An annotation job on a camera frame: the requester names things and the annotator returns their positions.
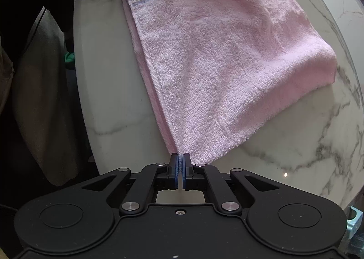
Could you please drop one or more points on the green cloth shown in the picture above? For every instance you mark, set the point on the green cloth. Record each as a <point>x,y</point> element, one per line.
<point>70,59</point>

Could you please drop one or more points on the light blue plastic stool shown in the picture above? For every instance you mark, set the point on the light blue plastic stool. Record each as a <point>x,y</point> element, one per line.
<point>355,227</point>

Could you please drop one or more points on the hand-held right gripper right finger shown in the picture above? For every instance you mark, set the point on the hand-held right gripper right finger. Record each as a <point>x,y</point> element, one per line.
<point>186,168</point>

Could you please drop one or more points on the pink towel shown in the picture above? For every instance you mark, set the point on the pink towel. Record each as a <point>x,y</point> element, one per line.
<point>221,62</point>

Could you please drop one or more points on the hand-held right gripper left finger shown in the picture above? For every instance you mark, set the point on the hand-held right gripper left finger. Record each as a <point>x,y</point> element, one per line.
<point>177,168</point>

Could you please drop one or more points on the person's beige trousers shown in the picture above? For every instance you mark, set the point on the person's beige trousers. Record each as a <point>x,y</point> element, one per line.
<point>39,105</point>

